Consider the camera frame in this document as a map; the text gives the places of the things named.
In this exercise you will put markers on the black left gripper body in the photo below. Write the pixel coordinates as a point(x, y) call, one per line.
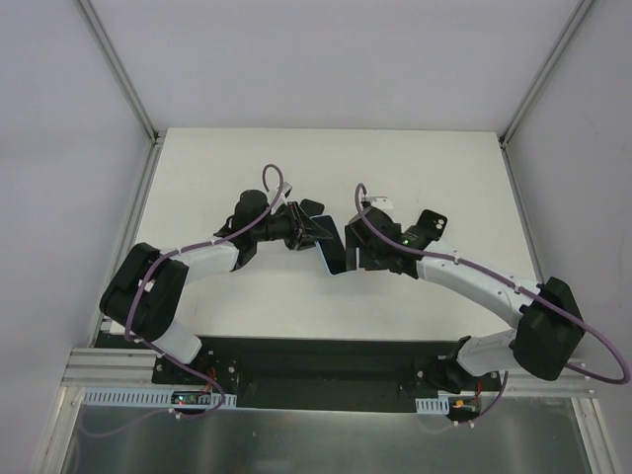
point(297, 227)

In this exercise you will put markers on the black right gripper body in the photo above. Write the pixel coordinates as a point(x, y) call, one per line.
point(353, 248)

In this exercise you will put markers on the light blue cased phone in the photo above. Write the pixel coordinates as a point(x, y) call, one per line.
point(332, 249)

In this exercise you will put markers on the black phone case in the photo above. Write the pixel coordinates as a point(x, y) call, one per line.
point(431, 225)

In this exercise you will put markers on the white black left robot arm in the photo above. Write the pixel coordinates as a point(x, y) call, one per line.
point(144, 294)

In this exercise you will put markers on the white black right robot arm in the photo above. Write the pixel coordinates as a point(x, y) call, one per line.
point(538, 340)

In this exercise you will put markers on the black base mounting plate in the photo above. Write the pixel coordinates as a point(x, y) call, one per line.
point(319, 375)

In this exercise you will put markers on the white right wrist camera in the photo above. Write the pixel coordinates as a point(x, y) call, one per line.
point(383, 203)

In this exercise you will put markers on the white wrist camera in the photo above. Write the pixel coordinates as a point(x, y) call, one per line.
point(383, 203)
point(284, 190)

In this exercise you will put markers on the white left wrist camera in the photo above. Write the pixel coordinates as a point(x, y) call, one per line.
point(284, 190)

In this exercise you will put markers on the white right cable duct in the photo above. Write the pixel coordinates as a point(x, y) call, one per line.
point(438, 406)

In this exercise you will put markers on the white cable duct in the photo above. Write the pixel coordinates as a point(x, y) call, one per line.
point(438, 406)
point(157, 398)

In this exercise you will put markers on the right aluminium frame post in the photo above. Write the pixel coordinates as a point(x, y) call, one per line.
point(547, 68)

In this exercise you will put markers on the aluminium frame post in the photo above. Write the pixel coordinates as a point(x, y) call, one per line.
point(547, 68)
point(107, 48)

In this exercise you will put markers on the horizontal aluminium frame rail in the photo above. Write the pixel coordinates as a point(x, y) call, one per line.
point(108, 368)

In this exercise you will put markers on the white left cable duct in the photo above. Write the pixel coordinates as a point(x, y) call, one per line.
point(157, 398)

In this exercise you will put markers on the left aluminium frame post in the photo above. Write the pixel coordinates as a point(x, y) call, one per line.
point(107, 48)

